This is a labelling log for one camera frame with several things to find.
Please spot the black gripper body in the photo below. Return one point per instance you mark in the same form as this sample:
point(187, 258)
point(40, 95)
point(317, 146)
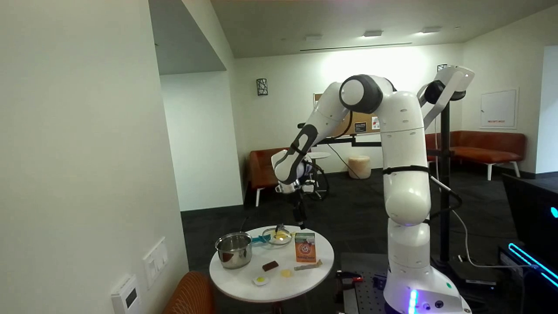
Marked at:
point(300, 204)

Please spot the orange baking soda box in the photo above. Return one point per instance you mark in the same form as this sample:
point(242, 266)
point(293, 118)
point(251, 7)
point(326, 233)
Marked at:
point(305, 246)

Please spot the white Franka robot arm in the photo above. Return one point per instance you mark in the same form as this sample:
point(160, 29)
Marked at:
point(401, 174)

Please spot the stainless steel pot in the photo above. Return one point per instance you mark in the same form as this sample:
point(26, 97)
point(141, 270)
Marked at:
point(234, 252)

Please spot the yellow round food piece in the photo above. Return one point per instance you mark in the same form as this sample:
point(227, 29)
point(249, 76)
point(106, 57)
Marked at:
point(281, 235)

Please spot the clear glass bowl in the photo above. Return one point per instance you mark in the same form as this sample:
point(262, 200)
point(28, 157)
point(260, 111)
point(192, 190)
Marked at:
point(277, 237)

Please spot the small blue utensil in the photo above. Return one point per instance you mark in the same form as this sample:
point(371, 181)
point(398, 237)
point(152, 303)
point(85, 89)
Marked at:
point(258, 237)

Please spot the orange armchair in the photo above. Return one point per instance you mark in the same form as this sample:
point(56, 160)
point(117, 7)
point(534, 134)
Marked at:
point(260, 167)

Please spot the brown chocolate piece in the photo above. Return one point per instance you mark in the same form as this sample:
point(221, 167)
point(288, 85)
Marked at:
point(270, 265)

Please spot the large yellow wrapped candy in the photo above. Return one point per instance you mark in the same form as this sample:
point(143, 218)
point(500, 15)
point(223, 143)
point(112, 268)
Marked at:
point(286, 272)

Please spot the beige cylinder stool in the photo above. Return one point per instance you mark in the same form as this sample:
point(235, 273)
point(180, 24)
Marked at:
point(359, 165)

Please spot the small yellow wrapped candy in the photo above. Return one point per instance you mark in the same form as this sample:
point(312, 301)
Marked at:
point(260, 279)

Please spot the red clamp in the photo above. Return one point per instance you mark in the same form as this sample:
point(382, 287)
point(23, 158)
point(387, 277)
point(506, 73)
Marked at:
point(349, 279)

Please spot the cork notice board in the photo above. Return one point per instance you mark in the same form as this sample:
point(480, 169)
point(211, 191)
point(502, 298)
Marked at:
point(359, 123)

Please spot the black mounting platform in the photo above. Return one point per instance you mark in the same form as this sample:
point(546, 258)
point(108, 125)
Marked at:
point(363, 289)

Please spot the orange patterned sofa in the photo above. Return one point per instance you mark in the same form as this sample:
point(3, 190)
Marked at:
point(192, 293)

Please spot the orange sofa white legs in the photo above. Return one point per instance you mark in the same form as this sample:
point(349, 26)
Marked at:
point(476, 148)

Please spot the black monitor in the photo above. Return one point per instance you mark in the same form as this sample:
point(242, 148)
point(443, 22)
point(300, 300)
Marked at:
point(532, 218)

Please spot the blue LED strip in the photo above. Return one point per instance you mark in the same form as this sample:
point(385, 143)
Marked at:
point(525, 258)

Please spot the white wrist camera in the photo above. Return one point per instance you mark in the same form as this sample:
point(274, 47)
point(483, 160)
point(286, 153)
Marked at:
point(286, 186)

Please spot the camera on tripod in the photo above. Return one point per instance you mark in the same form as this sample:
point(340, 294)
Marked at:
point(445, 87)

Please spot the white wall outlet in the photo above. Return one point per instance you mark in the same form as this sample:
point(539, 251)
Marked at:
point(126, 294)

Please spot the white wall panel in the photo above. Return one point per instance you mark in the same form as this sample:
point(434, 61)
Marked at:
point(497, 108)

